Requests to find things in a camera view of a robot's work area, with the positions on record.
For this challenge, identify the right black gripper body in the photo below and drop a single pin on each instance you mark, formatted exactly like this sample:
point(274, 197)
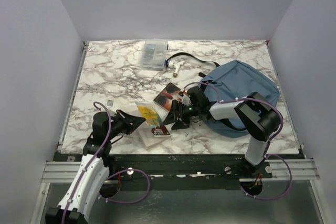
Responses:
point(188, 112)

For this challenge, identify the white earbud charger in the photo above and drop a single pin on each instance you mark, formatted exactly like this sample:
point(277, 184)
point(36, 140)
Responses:
point(176, 66)

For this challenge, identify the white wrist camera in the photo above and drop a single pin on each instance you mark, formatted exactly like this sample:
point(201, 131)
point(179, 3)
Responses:
point(110, 107)
point(185, 99)

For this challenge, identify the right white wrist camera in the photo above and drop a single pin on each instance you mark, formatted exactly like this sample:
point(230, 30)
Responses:
point(185, 99)

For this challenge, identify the blue student backpack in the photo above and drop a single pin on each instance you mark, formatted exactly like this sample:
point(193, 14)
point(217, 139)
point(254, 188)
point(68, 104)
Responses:
point(235, 79)

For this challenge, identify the aluminium frame rail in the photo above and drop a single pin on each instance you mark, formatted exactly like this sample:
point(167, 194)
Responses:
point(65, 172)

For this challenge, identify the yellow blue paperback book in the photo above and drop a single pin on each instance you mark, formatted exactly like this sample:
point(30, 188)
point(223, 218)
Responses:
point(151, 132)

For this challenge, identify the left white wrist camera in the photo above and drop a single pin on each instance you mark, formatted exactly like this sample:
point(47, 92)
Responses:
point(110, 107)

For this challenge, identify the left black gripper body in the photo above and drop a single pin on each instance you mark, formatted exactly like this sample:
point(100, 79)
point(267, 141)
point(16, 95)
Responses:
point(119, 125)

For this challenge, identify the clear plastic storage box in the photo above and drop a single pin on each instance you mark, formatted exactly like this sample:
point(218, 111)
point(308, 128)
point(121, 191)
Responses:
point(154, 54)

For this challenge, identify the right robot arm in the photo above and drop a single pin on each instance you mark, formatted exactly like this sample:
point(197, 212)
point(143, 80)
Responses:
point(251, 113)

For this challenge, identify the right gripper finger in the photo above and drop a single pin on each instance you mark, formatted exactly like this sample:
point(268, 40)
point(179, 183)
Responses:
point(179, 125)
point(171, 116)

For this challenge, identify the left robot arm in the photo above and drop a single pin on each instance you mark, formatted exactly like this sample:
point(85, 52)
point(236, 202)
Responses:
point(76, 204)

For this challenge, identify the dark Three Days book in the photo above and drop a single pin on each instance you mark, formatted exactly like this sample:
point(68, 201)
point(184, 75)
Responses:
point(167, 95)

